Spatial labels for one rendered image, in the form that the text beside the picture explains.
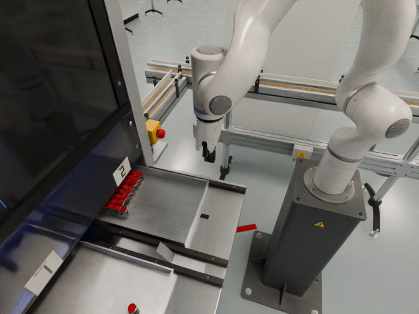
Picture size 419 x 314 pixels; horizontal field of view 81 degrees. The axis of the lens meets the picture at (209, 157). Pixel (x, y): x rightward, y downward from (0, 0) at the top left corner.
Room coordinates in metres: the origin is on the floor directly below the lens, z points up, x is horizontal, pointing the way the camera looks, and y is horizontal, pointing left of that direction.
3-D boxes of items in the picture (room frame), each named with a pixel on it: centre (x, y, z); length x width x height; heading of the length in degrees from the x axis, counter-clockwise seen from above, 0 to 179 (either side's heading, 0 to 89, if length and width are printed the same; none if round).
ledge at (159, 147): (0.83, 0.28, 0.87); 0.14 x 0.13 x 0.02; 73
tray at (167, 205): (0.53, 0.20, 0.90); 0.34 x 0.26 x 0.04; 74
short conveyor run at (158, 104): (1.12, 0.30, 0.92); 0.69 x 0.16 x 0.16; 163
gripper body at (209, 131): (0.54, 0.00, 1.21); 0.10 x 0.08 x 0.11; 163
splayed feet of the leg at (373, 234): (1.10, -1.23, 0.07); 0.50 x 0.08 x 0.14; 163
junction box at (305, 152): (1.22, -0.62, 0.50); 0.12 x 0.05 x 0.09; 73
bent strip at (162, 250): (0.32, 0.08, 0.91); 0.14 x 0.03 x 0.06; 74
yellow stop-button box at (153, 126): (0.81, 0.24, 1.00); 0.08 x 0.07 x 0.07; 73
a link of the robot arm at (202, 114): (0.55, 0.00, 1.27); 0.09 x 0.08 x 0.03; 163
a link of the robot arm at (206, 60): (0.54, 0.00, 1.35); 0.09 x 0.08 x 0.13; 11
